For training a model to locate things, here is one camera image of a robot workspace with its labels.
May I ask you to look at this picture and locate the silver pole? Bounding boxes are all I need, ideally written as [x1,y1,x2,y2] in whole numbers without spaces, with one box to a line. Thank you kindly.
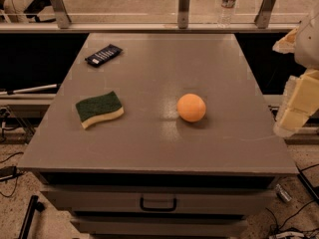
[0,84,61,96]

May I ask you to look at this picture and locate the person sitting in background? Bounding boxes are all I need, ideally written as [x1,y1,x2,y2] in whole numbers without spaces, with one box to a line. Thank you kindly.
[0,0,52,24]

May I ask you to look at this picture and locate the metal railing frame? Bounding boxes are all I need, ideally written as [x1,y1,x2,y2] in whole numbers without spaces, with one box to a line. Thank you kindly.
[0,0,301,33]

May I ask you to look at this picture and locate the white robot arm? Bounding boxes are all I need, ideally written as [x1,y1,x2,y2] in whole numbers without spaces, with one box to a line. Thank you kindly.
[273,5,319,137]

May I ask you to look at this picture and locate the metal can on floor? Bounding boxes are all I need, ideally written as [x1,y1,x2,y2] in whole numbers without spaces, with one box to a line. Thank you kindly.
[275,184,292,203]

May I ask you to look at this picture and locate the black stand on floor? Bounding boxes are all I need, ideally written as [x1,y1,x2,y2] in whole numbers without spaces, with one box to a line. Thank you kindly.
[18,195,45,239]

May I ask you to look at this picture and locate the white power strip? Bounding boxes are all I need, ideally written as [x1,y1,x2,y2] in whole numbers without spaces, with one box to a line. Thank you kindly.
[268,231,305,239]

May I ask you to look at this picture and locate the green and yellow sponge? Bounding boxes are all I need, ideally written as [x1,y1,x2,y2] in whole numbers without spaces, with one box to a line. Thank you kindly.
[76,91,124,129]

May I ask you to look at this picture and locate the clear plastic water bottle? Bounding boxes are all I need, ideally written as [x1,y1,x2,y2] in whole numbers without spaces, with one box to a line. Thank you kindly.
[217,0,236,28]

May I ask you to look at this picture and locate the grey upper drawer with handle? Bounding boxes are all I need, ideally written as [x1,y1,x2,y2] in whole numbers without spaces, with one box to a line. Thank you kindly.
[41,185,275,216]

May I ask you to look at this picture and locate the grey lower drawer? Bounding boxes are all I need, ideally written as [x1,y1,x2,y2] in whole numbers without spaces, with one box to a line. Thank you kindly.
[71,217,247,237]

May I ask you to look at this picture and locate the orange ball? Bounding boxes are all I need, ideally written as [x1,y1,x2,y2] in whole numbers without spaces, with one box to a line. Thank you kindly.
[176,94,206,122]

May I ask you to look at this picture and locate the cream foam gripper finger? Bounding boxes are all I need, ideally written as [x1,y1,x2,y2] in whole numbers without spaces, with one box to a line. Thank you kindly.
[272,28,298,54]
[273,69,319,137]

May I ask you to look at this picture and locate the black power adapter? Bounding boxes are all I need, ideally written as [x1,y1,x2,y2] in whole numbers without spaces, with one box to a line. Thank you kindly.
[0,166,17,181]

